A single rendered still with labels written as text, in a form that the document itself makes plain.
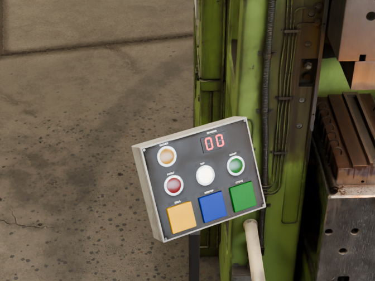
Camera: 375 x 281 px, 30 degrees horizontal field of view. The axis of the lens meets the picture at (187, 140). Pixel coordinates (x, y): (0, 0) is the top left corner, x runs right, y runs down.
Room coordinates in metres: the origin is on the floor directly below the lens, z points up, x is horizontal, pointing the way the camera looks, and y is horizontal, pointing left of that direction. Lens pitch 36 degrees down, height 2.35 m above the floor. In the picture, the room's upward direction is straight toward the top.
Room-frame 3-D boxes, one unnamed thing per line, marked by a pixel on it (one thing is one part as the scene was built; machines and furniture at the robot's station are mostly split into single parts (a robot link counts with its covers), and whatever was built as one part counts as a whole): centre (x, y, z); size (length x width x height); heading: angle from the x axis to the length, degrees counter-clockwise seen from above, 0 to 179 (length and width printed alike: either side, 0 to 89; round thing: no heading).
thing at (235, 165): (1.60, -0.14, 1.09); 0.05 x 0.03 x 0.04; 91
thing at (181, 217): (1.48, 0.02, 1.01); 0.07 x 0.05 x 0.07; 116
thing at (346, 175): (1.94, -0.57, 0.96); 0.42 x 0.20 x 0.09; 1
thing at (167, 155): (1.55, 0.06, 1.16); 0.05 x 0.03 x 0.04; 91
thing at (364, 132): (1.94, -0.59, 0.99); 0.42 x 0.05 x 0.01; 1
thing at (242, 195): (1.56, -0.16, 1.01); 0.07 x 0.05 x 0.07; 116
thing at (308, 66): (1.88, -0.37, 1.24); 0.03 x 0.03 x 0.07; 1
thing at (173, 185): (1.52, 0.04, 1.09); 0.05 x 0.03 x 0.04; 91
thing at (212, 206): (1.52, -0.07, 1.01); 0.07 x 0.05 x 0.07; 116
